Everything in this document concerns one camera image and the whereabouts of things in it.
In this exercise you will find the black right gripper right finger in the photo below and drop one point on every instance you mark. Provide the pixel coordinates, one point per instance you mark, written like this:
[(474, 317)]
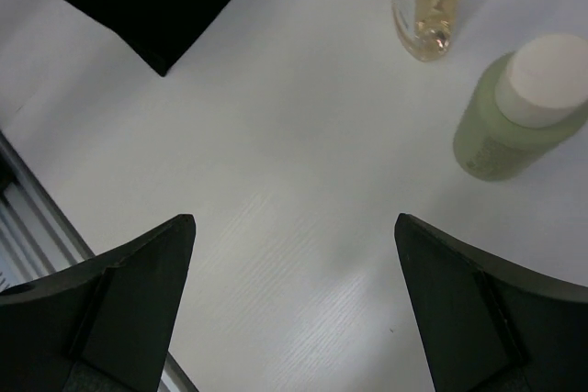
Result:
[(487, 324)]

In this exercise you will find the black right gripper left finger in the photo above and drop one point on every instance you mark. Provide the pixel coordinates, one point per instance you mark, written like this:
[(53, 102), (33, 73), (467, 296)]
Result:
[(104, 324)]

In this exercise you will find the green bottle beige cap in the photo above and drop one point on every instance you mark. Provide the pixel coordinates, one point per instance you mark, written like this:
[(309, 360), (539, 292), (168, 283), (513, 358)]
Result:
[(524, 105)]

